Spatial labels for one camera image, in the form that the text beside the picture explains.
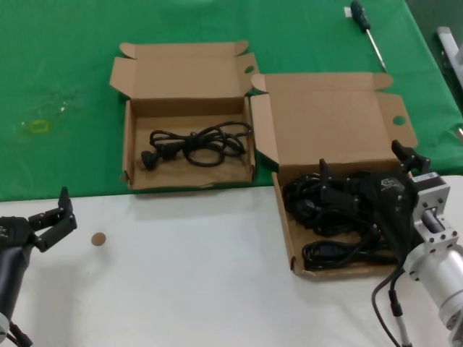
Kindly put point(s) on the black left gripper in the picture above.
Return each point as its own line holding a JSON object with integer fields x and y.
{"x": 14, "y": 235}

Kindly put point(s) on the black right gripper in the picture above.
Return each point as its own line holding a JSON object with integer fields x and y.
{"x": 392, "y": 202}

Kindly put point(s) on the open brown cardboard box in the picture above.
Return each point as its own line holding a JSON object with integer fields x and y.
{"x": 325, "y": 108}
{"x": 181, "y": 72}

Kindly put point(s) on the small brown cardboard disc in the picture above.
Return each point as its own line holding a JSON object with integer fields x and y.
{"x": 98, "y": 239}

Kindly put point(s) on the grey metal bar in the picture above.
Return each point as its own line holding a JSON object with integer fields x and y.
{"x": 448, "y": 41}

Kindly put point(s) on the green table cloth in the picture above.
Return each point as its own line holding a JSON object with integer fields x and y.
{"x": 54, "y": 54}

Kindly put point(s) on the small white label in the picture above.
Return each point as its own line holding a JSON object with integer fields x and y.
{"x": 347, "y": 12}

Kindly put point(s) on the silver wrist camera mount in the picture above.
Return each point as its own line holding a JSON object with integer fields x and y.
{"x": 434, "y": 202}

